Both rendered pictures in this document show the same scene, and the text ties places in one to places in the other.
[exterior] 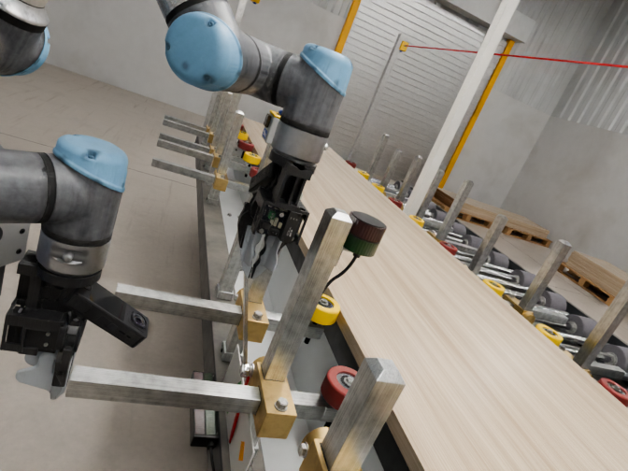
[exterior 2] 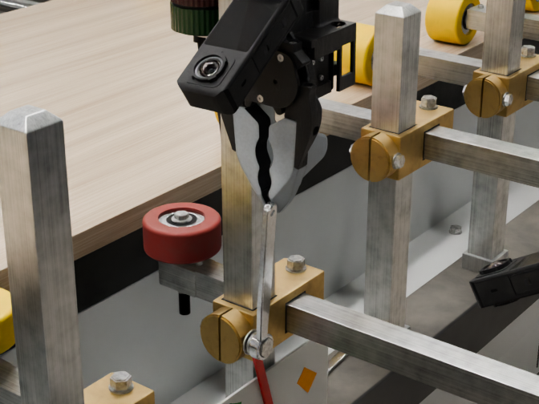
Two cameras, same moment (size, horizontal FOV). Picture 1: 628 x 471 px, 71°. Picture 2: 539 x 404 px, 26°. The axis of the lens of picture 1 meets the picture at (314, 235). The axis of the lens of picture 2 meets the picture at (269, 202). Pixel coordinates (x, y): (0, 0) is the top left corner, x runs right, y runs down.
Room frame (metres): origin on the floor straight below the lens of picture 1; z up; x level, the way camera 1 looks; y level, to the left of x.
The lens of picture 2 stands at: (1.10, 0.83, 1.40)
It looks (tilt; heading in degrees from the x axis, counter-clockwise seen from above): 24 degrees down; 240
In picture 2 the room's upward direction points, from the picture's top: straight up
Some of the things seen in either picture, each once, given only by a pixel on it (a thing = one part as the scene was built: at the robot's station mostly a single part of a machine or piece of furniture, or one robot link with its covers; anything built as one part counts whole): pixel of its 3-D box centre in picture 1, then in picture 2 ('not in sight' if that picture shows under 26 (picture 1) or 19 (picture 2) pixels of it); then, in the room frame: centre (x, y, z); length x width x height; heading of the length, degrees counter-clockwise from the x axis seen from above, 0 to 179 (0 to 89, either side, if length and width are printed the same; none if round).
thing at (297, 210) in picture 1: (281, 196); (288, 26); (0.64, 0.07, 1.16); 0.09 x 0.08 x 0.12; 22
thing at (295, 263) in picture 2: (281, 404); (296, 263); (0.56, -0.05, 0.88); 0.02 x 0.02 x 0.01
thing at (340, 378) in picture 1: (337, 405); (183, 264); (0.64, -0.15, 0.85); 0.08 x 0.08 x 0.11
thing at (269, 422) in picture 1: (271, 393); (261, 310); (0.61, -0.03, 0.85); 0.13 x 0.06 x 0.05; 23
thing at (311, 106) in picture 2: (253, 222); (292, 112); (0.65, 0.10, 1.10); 0.05 x 0.02 x 0.09; 112
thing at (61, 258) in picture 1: (73, 249); not in sight; (0.46, 0.26, 1.05); 0.08 x 0.08 x 0.05
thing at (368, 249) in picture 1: (359, 240); (204, 14); (0.65, -0.07, 1.14); 0.06 x 0.06 x 0.02
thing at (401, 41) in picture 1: (373, 112); not in sight; (3.42, -0.06, 1.25); 0.09 x 0.08 x 1.10; 23
